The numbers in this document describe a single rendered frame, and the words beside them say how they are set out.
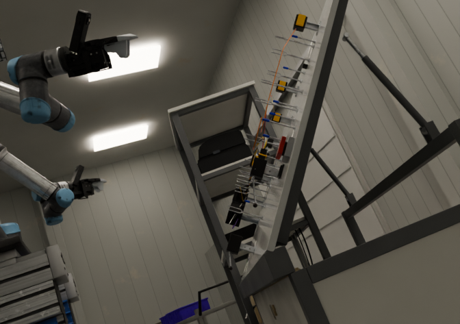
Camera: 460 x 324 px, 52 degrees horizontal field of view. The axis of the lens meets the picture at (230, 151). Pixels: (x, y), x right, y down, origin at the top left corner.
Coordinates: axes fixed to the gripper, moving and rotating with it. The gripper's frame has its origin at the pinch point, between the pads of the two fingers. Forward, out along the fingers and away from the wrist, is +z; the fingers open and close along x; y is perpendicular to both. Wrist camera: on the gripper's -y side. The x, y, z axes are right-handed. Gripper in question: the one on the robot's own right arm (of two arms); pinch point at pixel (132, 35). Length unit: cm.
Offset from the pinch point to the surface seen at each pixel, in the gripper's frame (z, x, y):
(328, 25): 53, -6, 9
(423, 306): 56, 30, 77
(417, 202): 174, -361, 196
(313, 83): 45, 4, 24
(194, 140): -15, -170, 54
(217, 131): 1, -174, 52
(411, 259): 57, 25, 68
